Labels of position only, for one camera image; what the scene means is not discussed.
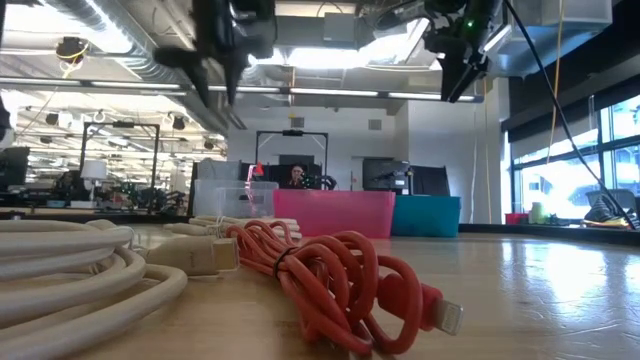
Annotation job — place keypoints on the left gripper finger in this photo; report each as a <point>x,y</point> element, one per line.
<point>201,80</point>
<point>236,75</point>

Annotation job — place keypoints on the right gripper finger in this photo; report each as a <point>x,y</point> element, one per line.
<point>472,77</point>
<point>452,75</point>

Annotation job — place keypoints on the long ceiling light bar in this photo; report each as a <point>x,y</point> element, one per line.
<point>330,92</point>

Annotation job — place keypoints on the black cloth screen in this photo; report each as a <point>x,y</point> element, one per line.
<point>430,181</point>

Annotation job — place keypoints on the person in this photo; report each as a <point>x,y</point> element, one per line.
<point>297,175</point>

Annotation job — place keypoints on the black monitor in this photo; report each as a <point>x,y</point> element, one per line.
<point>385,172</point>

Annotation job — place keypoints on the clear plastic bin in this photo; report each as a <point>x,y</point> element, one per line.
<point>235,200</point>

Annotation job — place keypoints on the white lamp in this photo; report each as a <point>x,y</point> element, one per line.
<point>93,170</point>

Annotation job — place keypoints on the teal plastic bin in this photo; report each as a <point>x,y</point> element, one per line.
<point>425,215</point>

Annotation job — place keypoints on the red box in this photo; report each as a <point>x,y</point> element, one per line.
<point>516,219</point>

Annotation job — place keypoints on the yellow-green bottle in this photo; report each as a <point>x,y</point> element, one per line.
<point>538,214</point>

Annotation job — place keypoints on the pink plastic bin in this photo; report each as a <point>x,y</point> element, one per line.
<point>340,212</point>

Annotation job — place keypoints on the grey mesh office chair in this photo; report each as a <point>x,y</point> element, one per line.
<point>620,196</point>

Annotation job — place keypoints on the striped bag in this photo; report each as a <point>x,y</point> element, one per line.
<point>607,215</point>

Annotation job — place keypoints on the dark computer monitor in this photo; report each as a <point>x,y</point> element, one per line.
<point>14,167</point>

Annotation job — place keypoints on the black station frame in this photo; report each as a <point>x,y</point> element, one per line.
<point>292,133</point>
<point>120,124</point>

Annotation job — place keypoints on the black aluminium table frame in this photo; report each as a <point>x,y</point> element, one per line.
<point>550,233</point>

